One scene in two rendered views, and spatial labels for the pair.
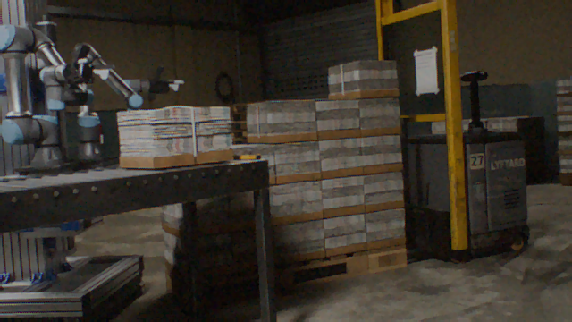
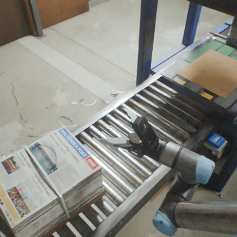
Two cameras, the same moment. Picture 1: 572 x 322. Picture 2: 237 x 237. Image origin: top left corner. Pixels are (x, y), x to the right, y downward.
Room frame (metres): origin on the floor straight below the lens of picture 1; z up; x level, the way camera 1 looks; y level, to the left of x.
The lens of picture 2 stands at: (3.02, 0.74, 1.86)
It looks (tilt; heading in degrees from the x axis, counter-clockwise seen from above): 47 degrees down; 181
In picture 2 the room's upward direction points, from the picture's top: straight up
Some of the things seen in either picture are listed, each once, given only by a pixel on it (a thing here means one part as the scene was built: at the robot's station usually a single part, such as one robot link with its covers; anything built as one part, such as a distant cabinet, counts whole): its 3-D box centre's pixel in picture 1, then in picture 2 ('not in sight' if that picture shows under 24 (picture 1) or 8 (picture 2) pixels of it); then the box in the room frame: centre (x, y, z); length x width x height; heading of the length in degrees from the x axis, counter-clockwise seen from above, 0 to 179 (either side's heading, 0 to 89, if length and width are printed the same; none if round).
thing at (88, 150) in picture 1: (90, 148); not in sight; (3.34, 1.06, 0.87); 0.15 x 0.15 x 0.10
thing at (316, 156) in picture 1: (264, 214); not in sight; (3.55, 0.12, 0.42); 1.17 x 0.39 x 0.83; 115
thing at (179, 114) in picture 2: not in sight; (170, 108); (1.90, 1.04, 0.77); 0.47 x 0.05 x 0.05; 46
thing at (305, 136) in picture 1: (281, 137); not in sight; (3.61, 0.00, 0.86); 0.38 x 0.29 x 0.04; 25
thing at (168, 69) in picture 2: not in sight; (215, 73); (1.49, 1.43, 0.75); 0.70 x 0.65 x 0.10; 136
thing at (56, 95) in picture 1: (59, 97); (184, 186); (2.61, 0.95, 1.12); 0.11 x 0.08 x 0.11; 148
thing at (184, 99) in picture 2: not in sight; (182, 98); (1.80, 1.13, 0.77); 0.47 x 0.05 x 0.05; 46
